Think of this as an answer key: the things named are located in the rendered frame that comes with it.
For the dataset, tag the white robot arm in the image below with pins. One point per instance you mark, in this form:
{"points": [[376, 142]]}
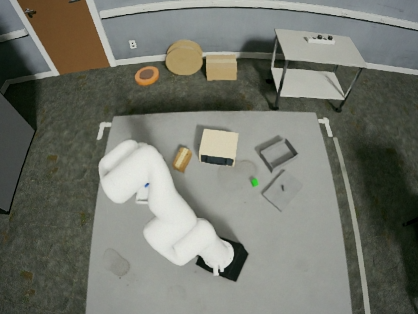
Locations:
{"points": [[171, 231]]}

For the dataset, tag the brown cardboard box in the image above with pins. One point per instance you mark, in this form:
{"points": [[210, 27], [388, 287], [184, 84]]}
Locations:
{"points": [[182, 159]]}

